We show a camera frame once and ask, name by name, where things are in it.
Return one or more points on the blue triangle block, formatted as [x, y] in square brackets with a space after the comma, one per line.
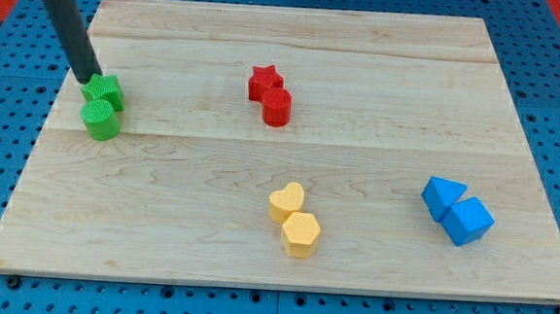
[439, 194]

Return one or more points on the red star block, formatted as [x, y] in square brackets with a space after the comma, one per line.
[263, 79]

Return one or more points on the red cylinder block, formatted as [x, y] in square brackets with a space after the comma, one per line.
[276, 107]

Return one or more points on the green star block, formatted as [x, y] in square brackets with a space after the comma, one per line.
[104, 87]

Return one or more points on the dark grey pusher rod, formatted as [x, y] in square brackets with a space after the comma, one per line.
[70, 29]

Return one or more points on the yellow heart block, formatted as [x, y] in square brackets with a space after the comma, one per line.
[282, 203]

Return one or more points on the light wooden board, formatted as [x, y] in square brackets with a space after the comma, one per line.
[381, 103]

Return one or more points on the yellow hexagon block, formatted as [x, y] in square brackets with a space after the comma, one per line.
[300, 234]

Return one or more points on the green cylinder block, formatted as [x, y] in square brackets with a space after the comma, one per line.
[100, 120]

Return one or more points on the blue cube block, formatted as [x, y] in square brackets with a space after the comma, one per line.
[466, 221]

